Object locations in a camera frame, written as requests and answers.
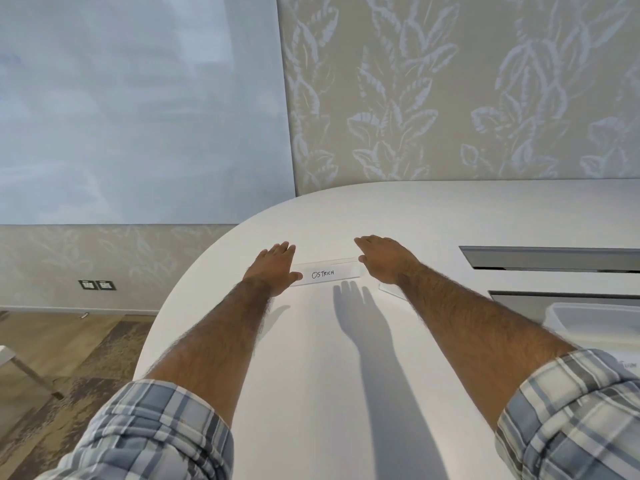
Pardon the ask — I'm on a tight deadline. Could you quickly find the person's left hand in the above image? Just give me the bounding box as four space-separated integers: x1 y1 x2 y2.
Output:
243 241 304 298

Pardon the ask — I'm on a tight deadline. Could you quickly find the person's left forearm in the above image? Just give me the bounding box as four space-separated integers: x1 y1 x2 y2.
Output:
144 278 282 428

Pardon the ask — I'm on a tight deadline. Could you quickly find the clear acrylic name sign holder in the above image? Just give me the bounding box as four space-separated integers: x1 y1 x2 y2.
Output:
291 255 362 287

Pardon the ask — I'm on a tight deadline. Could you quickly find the plaid shirt right sleeve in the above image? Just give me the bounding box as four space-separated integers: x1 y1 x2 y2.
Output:
494 349 640 480

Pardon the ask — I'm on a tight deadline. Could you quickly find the person's right forearm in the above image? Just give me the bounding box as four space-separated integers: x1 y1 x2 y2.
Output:
380 262 579 431

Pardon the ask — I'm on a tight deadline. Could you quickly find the white glass wall board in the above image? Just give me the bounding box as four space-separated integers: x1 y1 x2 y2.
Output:
0 0 297 227

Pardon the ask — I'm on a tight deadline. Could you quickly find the plaid shirt sleeve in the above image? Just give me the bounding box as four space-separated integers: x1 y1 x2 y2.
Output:
47 379 236 480
494 349 640 480

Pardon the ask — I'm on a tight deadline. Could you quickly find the white paper name label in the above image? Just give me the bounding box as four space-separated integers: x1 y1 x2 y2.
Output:
295 265 361 286

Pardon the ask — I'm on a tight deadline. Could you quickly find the white plastic tray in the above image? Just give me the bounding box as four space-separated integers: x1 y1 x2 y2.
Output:
544 302 640 352

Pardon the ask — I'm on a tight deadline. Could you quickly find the plaid shirt left sleeve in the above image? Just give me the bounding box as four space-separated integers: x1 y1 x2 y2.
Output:
47 379 236 480

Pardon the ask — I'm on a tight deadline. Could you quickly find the grey table cable slot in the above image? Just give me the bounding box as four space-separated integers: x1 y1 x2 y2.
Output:
488 290 640 326
459 246 640 272

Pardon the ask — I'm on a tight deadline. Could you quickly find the person's right hand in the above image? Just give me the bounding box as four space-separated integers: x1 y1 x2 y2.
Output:
354 235 422 286

